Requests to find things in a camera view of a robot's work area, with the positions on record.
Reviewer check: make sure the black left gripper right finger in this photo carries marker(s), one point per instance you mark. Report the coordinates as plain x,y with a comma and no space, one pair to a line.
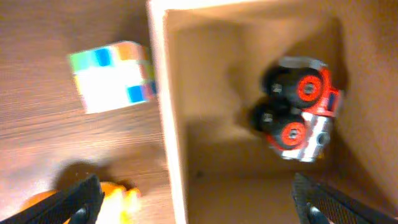
319,203

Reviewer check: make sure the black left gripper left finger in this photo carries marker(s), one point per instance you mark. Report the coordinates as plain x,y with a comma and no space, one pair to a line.
78,204

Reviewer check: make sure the yellow toy figure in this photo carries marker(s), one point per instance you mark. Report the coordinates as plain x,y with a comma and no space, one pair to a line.
116,206

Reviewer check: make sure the red toy monster truck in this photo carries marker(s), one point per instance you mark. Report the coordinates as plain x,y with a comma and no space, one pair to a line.
297,114

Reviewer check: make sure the colourful puzzle cube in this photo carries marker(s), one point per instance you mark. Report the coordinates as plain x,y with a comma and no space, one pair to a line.
113,76

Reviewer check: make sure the white cardboard box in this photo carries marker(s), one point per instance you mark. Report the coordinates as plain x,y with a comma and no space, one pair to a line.
209,58

